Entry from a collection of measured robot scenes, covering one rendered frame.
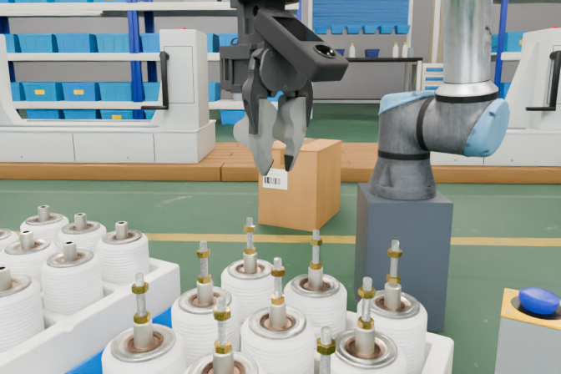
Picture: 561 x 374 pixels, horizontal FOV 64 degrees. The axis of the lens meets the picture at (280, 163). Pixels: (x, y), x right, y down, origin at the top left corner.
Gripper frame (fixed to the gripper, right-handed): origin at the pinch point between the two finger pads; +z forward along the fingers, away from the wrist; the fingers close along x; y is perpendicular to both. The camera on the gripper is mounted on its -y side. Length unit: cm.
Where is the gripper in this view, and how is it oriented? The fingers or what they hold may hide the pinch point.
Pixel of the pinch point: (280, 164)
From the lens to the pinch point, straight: 54.0
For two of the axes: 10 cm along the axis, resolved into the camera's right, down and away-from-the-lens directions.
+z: 0.0, 9.8, 2.0
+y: -6.7, -1.5, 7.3
